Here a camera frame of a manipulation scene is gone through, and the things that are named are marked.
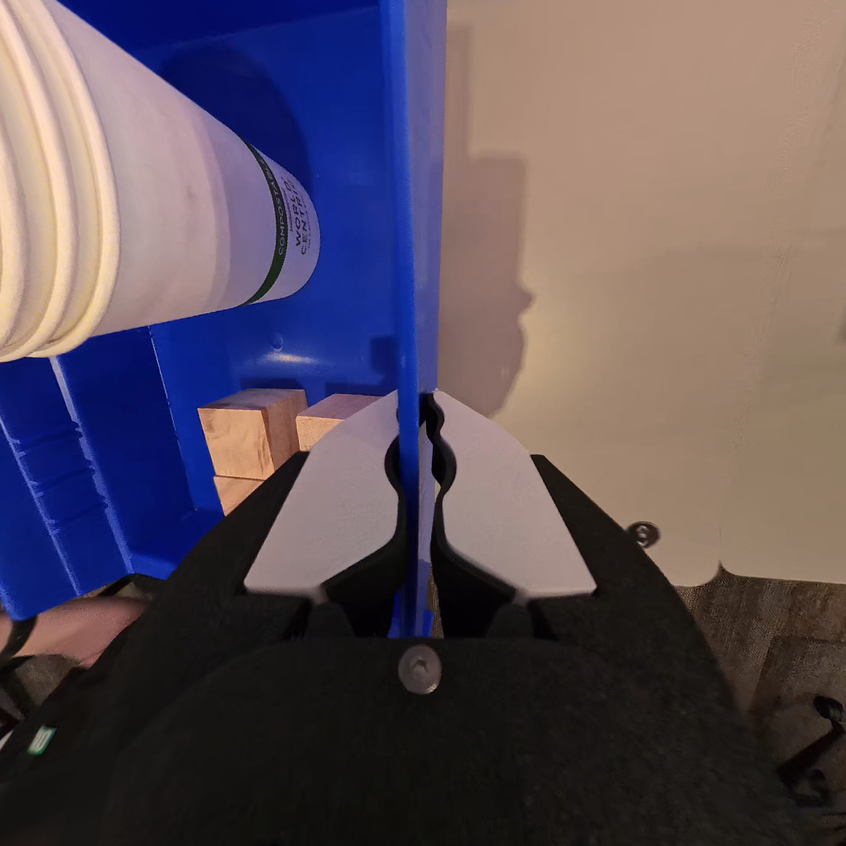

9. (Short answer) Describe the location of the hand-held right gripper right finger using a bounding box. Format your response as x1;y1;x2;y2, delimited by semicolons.
426;391;597;601

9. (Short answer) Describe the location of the blue plastic bin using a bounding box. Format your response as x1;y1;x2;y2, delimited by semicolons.
0;0;450;638

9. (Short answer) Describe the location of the wooden cube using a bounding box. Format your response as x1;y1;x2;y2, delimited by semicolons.
213;475;265;518
295;394;386;453
197;389;308;481

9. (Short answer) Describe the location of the person's left hand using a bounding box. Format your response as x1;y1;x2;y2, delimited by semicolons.
0;598;148;668

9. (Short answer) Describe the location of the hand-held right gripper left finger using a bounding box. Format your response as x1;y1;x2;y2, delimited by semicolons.
245;390;407;599

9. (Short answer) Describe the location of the black metal stand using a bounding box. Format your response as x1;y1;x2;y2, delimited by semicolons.
776;694;846;807

